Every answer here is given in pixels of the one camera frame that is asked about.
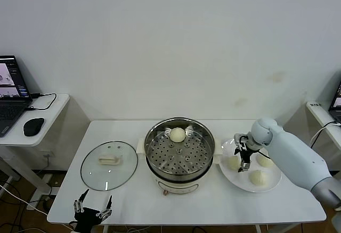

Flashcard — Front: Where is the cream electric cooking pot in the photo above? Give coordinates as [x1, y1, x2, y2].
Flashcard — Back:
[146, 160, 214, 197]

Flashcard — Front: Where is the white laptop cable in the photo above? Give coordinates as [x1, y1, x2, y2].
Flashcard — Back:
[308, 120, 341, 148]

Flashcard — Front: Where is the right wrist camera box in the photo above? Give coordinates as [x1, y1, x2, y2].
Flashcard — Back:
[233, 133, 248, 151]

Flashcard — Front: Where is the black laptop cable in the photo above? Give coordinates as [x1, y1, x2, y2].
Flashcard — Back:
[25, 92, 58, 110]

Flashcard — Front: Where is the white side table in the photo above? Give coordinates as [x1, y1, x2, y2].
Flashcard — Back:
[0, 93, 91, 199]
[282, 71, 341, 175]

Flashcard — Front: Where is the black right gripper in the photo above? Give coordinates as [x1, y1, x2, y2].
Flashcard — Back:
[238, 149, 253, 174]

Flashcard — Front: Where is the black open laptop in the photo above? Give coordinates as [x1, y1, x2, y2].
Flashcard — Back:
[328, 79, 341, 123]
[0, 54, 33, 138]

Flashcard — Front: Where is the white steamed baozi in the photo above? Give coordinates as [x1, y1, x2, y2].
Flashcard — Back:
[225, 156, 240, 171]
[169, 127, 185, 143]
[256, 153, 274, 167]
[248, 170, 266, 187]

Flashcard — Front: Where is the stainless steel steamer basket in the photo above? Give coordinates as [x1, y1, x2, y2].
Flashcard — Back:
[136, 117, 223, 181]

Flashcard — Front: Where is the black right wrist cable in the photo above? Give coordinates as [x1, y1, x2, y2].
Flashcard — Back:
[255, 149, 270, 160]

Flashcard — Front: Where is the glass lid cream handle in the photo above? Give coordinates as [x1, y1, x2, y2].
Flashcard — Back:
[80, 140, 139, 192]

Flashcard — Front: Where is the white round plate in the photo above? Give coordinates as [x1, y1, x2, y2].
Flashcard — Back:
[218, 138, 282, 193]

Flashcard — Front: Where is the white floor cable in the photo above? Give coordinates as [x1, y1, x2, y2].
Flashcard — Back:
[0, 183, 50, 215]

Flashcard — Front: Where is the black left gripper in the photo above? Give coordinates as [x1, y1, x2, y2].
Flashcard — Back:
[74, 189, 113, 232]

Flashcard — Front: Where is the black computer mouse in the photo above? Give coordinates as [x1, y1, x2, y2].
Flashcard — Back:
[23, 117, 45, 137]

